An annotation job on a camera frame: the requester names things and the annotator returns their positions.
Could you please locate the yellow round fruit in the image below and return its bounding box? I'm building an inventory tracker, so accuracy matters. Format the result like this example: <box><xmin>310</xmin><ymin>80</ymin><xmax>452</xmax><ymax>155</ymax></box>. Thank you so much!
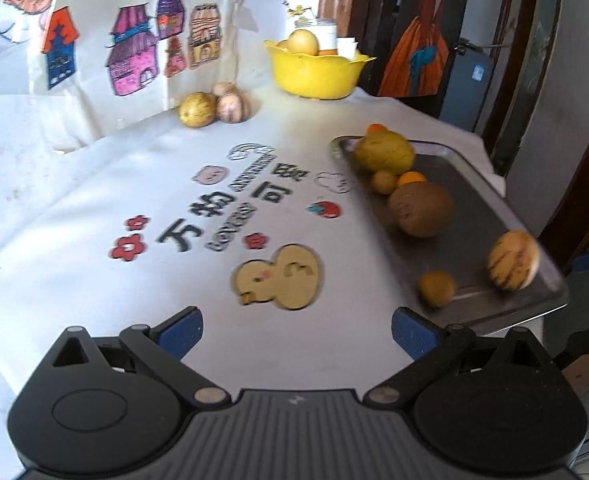
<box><xmin>179</xmin><ymin>92</ymin><xmax>220</xmax><ymax>129</ymax></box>
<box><xmin>351</xmin><ymin>130</ymin><xmax>416</xmax><ymax>173</ymax></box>

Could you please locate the brown kiwi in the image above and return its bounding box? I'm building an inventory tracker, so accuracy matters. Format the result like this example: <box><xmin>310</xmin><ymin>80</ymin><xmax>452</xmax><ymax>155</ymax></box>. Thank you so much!
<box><xmin>387</xmin><ymin>182</ymin><xmax>455</xmax><ymax>238</ymax></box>

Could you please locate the orange dress woman painting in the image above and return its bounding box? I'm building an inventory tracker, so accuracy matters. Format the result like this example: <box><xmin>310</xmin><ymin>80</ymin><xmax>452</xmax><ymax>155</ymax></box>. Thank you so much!
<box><xmin>378</xmin><ymin>0</ymin><xmax>455</xmax><ymax>98</ymax></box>

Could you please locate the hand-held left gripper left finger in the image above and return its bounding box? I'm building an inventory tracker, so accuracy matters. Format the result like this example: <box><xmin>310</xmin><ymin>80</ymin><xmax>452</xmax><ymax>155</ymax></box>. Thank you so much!
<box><xmin>49</xmin><ymin>306</ymin><xmax>228</xmax><ymax>407</ymax></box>

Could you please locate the white printed table cloth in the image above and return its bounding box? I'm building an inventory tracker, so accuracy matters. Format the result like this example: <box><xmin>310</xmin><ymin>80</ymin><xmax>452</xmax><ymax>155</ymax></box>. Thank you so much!
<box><xmin>0</xmin><ymin>80</ymin><xmax>545</xmax><ymax>480</ymax></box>

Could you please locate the yellow plastic bowl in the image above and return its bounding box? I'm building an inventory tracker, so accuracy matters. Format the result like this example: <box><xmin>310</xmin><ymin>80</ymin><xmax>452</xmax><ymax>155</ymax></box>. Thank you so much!
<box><xmin>264</xmin><ymin>40</ymin><xmax>377</xmax><ymax>101</ymax></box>

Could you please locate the colourful houses drawing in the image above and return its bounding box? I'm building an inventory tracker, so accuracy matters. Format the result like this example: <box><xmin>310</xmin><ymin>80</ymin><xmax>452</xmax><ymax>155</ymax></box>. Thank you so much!
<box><xmin>29</xmin><ymin>0</ymin><xmax>255</xmax><ymax>113</ymax></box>

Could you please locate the dark metal baking tray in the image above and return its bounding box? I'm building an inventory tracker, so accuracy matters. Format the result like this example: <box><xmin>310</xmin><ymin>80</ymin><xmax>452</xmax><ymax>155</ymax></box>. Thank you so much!
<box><xmin>329</xmin><ymin>135</ymin><xmax>570</xmax><ymax>336</ymax></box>

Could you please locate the blue-grey appliance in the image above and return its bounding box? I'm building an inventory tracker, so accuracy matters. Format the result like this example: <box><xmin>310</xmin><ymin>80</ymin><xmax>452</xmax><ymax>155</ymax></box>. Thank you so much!
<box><xmin>454</xmin><ymin>40</ymin><xmax>496</xmax><ymax>132</ymax></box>

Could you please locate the small brown longan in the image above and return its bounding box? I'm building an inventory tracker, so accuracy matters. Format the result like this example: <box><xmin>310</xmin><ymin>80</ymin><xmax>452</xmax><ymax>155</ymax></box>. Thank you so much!
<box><xmin>419</xmin><ymin>271</ymin><xmax>456</xmax><ymax>308</ymax></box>
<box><xmin>371</xmin><ymin>170</ymin><xmax>399</xmax><ymax>195</ymax></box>

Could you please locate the white jar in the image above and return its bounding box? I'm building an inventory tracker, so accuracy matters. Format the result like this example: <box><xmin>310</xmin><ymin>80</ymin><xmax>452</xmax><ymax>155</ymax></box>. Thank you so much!
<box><xmin>294</xmin><ymin>17</ymin><xmax>338</xmax><ymax>51</ymax></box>

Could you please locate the yellow pear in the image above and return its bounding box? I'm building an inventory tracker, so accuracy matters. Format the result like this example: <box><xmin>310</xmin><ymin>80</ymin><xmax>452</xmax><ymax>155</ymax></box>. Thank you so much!
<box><xmin>287</xmin><ymin>29</ymin><xmax>320</xmax><ymax>56</ymax></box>

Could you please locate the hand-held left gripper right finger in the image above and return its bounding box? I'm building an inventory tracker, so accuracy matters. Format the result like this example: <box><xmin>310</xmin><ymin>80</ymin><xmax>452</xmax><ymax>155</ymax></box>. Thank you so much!
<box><xmin>363</xmin><ymin>306</ymin><xmax>557</xmax><ymax>407</ymax></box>

